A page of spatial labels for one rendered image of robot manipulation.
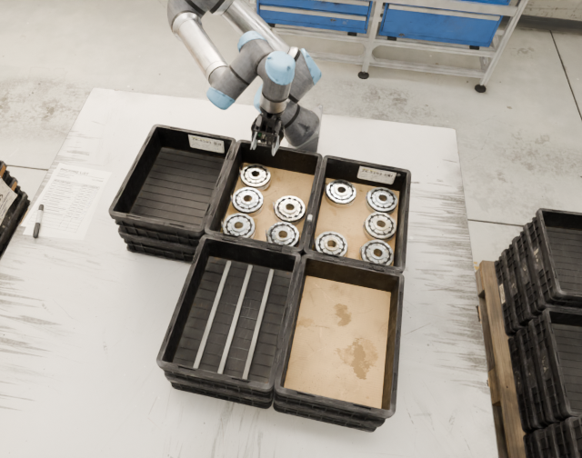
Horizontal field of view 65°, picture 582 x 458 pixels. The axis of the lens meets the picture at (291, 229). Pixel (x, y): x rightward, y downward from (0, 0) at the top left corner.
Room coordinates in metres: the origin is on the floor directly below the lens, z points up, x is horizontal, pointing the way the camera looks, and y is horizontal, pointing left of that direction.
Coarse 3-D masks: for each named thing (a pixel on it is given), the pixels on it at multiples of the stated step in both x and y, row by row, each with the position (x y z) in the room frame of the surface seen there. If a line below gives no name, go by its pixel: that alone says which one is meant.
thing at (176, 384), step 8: (176, 384) 0.33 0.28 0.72; (184, 384) 0.32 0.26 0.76; (192, 384) 0.31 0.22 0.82; (192, 392) 0.32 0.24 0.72; (200, 392) 0.32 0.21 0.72; (208, 392) 0.32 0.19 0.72; (216, 392) 0.31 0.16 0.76; (224, 392) 0.30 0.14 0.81; (232, 400) 0.31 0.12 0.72; (240, 400) 0.30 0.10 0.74; (248, 400) 0.30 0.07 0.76; (256, 400) 0.29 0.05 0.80; (264, 400) 0.29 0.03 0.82; (272, 400) 0.32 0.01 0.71; (264, 408) 0.29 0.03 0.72
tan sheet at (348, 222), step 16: (368, 192) 1.01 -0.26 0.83; (320, 208) 0.92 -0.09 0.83; (336, 208) 0.93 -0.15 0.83; (352, 208) 0.94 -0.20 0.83; (320, 224) 0.86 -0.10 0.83; (336, 224) 0.86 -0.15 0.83; (352, 224) 0.87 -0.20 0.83; (352, 240) 0.81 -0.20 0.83; (368, 240) 0.81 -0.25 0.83; (352, 256) 0.75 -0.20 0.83
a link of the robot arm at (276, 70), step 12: (264, 60) 1.01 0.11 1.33; (276, 60) 0.98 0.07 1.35; (288, 60) 0.99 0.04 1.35; (264, 72) 0.98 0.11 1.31; (276, 72) 0.95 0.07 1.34; (288, 72) 0.96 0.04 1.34; (264, 84) 0.97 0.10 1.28; (276, 84) 0.95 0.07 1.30; (288, 84) 0.97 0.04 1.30; (264, 96) 0.97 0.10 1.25; (276, 96) 0.95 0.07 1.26
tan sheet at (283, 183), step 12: (276, 168) 1.08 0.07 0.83; (240, 180) 1.01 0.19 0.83; (276, 180) 1.03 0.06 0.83; (288, 180) 1.03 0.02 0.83; (300, 180) 1.04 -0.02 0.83; (312, 180) 1.04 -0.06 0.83; (264, 192) 0.97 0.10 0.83; (276, 192) 0.98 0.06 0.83; (288, 192) 0.98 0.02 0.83; (300, 192) 0.98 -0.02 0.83; (264, 204) 0.92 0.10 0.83; (264, 216) 0.87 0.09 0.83; (240, 228) 0.81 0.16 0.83; (264, 228) 0.82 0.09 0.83; (300, 228) 0.83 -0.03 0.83; (264, 240) 0.78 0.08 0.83
